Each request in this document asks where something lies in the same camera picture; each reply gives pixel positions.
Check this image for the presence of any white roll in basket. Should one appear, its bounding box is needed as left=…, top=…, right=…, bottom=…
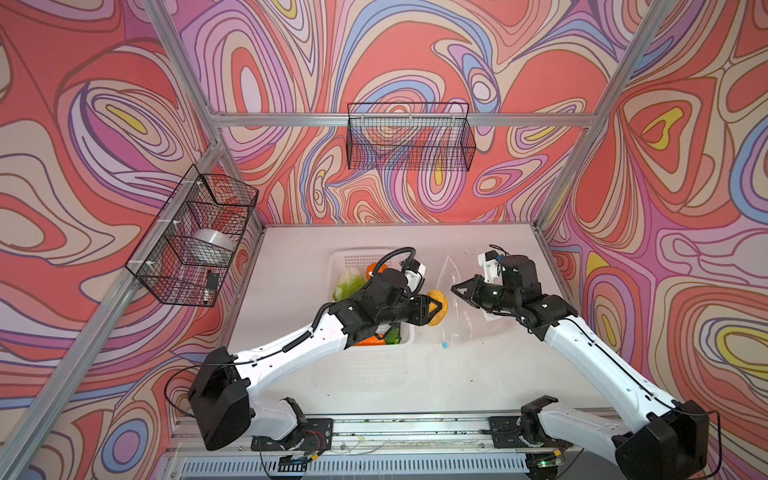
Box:
left=192, top=228, right=235, bottom=251

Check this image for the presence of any small black device in basket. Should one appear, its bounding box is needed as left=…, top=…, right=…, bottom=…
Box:
left=205, top=270, right=220, bottom=292

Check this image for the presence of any tan toy potato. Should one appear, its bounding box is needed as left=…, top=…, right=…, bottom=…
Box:
left=424, top=289, right=449, bottom=327

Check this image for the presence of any green toy pepper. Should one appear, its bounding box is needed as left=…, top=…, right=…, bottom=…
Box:
left=384, top=327, right=402, bottom=345

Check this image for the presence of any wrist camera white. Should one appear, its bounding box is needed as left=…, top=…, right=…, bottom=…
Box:
left=402, top=259, right=426, bottom=294
left=478, top=249, right=501, bottom=284

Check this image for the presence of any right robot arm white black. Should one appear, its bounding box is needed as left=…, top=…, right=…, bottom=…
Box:
left=451, top=250, right=710, bottom=479

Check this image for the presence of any black wire basket wall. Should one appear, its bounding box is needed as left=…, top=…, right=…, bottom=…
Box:
left=346, top=100, right=476, bottom=172
left=125, top=165, right=259, bottom=308

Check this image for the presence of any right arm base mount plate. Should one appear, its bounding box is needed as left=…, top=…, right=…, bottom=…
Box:
left=486, top=415, right=573, bottom=449

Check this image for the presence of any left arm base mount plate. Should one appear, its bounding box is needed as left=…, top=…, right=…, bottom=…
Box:
left=251, top=417, right=334, bottom=454

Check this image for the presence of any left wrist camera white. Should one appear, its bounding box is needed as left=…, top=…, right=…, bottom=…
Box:
left=402, top=259, right=426, bottom=294

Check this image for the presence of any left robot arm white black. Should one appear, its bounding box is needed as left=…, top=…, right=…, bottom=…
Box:
left=188, top=269, right=446, bottom=451

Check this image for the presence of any orange toy carrot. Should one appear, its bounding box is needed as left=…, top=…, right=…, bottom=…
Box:
left=356, top=336, right=387, bottom=346

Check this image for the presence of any orange toy pumpkin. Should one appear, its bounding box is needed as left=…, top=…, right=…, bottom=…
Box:
left=365, top=263, right=388, bottom=279

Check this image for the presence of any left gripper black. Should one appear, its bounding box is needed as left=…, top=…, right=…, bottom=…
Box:
left=374, top=294, right=445, bottom=329

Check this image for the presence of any black wire basket back wall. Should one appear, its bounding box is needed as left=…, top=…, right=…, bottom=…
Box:
left=346, top=100, right=476, bottom=172

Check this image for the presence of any green toy lettuce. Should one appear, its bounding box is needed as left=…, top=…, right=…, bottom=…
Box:
left=332, top=267, right=366, bottom=301

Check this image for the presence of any black wire basket left wall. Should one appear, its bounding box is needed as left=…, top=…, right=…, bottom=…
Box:
left=125, top=165, right=259, bottom=308

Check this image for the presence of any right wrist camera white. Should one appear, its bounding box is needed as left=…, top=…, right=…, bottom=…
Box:
left=478, top=249, right=501, bottom=284

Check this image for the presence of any clear zip top bag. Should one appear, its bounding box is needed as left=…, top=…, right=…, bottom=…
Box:
left=436, top=256, right=506, bottom=349

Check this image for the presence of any aluminium front rail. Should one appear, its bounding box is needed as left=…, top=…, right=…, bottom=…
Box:
left=155, top=411, right=585, bottom=479

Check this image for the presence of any white plastic perforated basket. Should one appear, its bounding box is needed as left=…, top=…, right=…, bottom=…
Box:
left=328, top=247, right=426, bottom=349

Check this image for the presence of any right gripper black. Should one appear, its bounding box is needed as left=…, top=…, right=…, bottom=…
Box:
left=450, top=274, right=519, bottom=313

